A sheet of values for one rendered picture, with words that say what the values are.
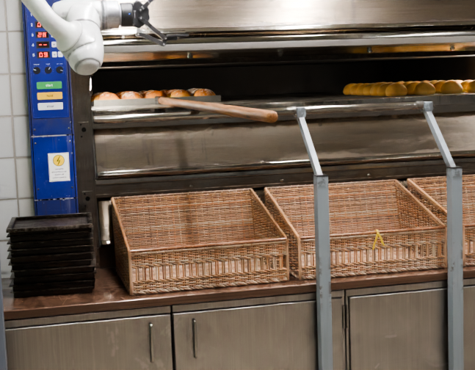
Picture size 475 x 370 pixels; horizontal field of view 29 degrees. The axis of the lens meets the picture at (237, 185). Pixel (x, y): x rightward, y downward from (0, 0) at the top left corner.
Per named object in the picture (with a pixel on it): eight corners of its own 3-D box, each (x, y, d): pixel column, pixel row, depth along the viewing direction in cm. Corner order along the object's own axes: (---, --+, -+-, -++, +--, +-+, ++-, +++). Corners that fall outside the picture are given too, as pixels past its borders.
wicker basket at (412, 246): (263, 255, 363) (261, 186, 360) (398, 245, 375) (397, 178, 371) (297, 281, 316) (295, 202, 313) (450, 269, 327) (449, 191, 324)
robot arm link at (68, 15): (98, 17, 294) (103, 45, 286) (49, 18, 291) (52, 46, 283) (99, -10, 286) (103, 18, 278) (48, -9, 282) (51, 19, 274)
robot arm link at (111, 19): (100, 31, 292) (120, 30, 293) (103, 28, 283) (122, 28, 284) (99, 1, 291) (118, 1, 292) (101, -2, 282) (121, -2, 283)
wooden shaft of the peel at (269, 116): (279, 122, 222) (279, 110, 222) (267, 123, 221) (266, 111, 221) (165, 103, 387) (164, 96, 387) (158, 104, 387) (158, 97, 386)
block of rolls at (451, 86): (340, 95, 443) (340, 83, 443) (432, 91, 454) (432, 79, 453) (388, 96, 384) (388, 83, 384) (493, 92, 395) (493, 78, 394)
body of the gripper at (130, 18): (117, 2, 291) (147, 1, 293) (119, 29, 292) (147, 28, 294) (120, 0, 284) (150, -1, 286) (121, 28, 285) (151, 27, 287)
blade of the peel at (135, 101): (221, 101, 402) (220, 95, 402) (94, 106, 389) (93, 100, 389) (204, 99, 437) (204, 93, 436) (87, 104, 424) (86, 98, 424)
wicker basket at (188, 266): (111, 269, 349) (108, 196, 346) (255, 256, 363) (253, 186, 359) (128, 296, 302) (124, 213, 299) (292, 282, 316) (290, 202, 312)
